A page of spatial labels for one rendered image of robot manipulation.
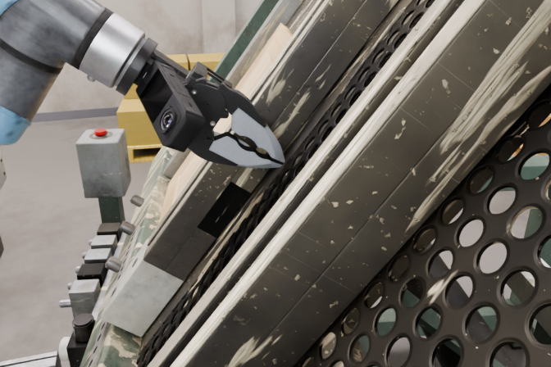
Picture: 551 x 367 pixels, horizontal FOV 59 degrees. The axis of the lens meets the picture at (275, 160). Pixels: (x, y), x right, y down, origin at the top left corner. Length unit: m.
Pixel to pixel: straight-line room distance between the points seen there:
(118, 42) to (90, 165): 1.00
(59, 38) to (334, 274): 0.37
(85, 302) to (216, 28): 3.77
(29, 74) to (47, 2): 0.08
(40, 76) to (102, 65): 0.07
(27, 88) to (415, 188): 0.42
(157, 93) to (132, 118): 3.13
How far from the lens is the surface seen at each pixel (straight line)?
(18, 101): 0.59
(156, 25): 4.75
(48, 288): 2.57
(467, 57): 0.31
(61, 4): 0.57
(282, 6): 1.19
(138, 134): 3.70
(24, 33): 0.57
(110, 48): 0.56
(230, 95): 0.56
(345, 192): 0.32
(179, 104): 0.49
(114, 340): 0.81
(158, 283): 0.77
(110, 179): 1.54
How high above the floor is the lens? 1.44
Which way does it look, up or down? 23 degrees down
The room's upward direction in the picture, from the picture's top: straight up
